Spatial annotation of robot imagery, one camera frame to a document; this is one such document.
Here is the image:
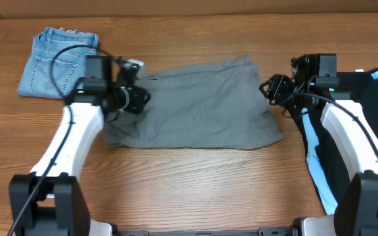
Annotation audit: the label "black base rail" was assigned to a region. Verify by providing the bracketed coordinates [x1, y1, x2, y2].
[114, 227, 301, 236]

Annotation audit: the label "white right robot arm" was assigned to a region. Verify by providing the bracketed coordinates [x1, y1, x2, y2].
[258, 54, 378, 235]

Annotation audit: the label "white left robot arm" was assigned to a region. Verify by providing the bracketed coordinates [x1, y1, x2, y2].
[9, 56, 151, 235]

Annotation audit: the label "grey cotton shorts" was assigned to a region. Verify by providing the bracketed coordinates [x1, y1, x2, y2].
[104, 57, 283, 149]

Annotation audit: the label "black and blue shirt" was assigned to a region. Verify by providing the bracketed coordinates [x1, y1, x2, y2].
[291, 68, 378, 215]

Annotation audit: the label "folded blue denim shorts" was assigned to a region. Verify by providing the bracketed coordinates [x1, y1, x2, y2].
[17, 27, 99, 99]

